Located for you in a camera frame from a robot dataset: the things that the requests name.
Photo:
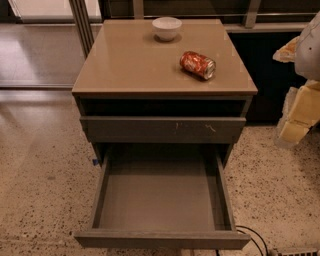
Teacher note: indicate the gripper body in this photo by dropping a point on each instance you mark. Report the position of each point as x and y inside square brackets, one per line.
[309, 53]

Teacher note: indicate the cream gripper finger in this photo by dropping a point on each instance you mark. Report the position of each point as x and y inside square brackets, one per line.
[301, 111]

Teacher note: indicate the grey drawer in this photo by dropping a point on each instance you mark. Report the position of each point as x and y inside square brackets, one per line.
[152, 205]
[112, 129]

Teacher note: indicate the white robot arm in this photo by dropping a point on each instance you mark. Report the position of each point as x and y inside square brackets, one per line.
[307, 60]

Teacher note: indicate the grey drawer cabinet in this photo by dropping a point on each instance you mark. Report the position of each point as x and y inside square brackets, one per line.
[129, 72]

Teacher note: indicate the grey top drawer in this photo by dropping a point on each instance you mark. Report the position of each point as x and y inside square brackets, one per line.
[112, 129]

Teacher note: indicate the red soda can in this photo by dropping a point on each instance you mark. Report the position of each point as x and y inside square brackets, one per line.
[198, 64]

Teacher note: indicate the white ceramic bowl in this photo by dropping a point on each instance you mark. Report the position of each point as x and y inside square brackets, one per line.
[166, 28]

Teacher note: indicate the blue tape piece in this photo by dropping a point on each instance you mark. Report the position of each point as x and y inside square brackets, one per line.
[95, 162]

